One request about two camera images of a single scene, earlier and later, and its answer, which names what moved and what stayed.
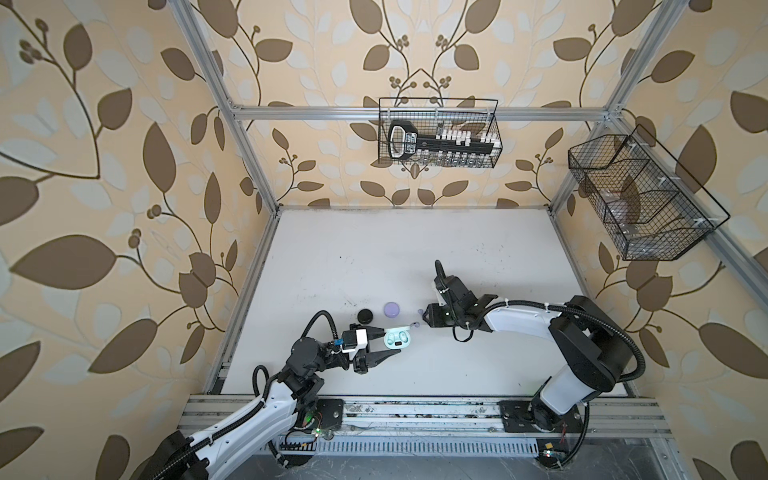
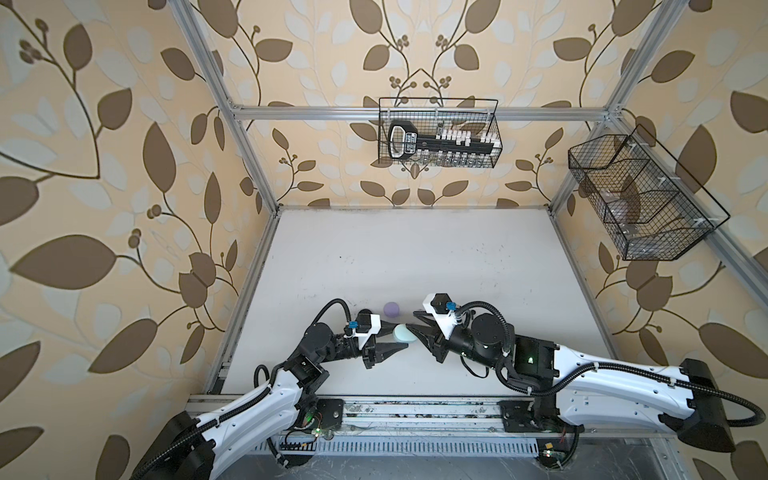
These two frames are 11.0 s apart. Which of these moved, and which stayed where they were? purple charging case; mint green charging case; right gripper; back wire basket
Moved: right gripper
Stayed: mint green charging case; purple charging case; back wire basket
